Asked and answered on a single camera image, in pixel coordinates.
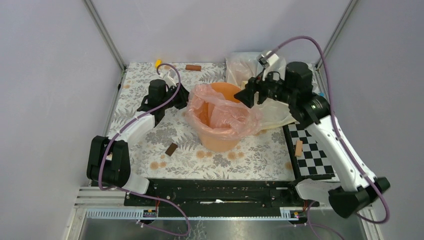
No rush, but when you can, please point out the small wooden block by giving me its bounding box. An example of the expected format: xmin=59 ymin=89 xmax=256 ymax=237
xmin=294 ymin=140 xmax=303 ymax=157

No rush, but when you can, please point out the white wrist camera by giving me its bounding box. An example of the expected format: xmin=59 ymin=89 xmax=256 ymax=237
xmin=257 ymin=50 xmax=280 ymax=81
xmin=159 ymin=69 xmax=178 ymax=87

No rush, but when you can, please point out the clear plastic bag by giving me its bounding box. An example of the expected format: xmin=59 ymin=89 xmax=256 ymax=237
xmin=225 ymin=52 xmax=287 ymax=90

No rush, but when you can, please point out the pink translucent trash bag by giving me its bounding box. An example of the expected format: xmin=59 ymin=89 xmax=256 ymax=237
xmin=185 ymin=82 xmax=263 ymax=140

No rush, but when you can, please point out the yellow toy block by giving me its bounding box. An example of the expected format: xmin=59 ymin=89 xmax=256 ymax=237
xmin=155 ymin=59 xmax=162 ymax=69

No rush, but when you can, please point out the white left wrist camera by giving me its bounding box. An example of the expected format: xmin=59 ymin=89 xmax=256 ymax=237
xmin=159 ymin=69 xmax=178 ymax=87

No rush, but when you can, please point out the yellowish translucent trash bag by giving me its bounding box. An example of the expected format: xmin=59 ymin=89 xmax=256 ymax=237
xmin=253 ymin=98 xmax=296 ymax=130

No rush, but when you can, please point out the small brown cylinder block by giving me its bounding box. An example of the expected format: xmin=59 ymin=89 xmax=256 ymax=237
xmin=185 ymin=64 xmax=202 ymax=72

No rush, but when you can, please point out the orange plastic trash bin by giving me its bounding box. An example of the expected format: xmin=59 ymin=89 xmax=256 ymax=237
xmin=196 ymin=82 xmax=241 ymax=153

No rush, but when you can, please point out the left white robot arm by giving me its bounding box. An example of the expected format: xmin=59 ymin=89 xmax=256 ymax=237
xmin=86 ymin=79 xmax=262 ymax=206

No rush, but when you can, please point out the black white checkerboard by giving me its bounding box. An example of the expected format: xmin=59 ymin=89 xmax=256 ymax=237
xmin=282 ymin=123 xmax=337 ymax=180

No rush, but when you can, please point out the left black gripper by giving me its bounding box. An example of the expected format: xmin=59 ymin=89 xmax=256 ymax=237
xmin=161 ymin=82 xmax=200 ymax=110

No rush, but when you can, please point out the floral table mat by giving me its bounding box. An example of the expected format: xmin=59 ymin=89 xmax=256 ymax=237
xmin=108 ymin=62 xmax=295 ymax=181

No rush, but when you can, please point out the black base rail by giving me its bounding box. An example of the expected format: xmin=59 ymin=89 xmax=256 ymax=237
xmin=91 ymin=177 xmax=355 ymax=220

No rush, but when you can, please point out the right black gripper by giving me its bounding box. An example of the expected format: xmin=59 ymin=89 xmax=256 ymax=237
xmin=233 ymin=65 xmax=296 ymax=109

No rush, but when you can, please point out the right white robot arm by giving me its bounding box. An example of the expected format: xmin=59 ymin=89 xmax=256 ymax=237
xmin=234 ymin=61 xmax=390 ymax=218

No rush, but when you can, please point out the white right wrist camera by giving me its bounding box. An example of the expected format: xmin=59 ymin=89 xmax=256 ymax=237
xmin=257 ymin=50 xmax=280 ymax=81

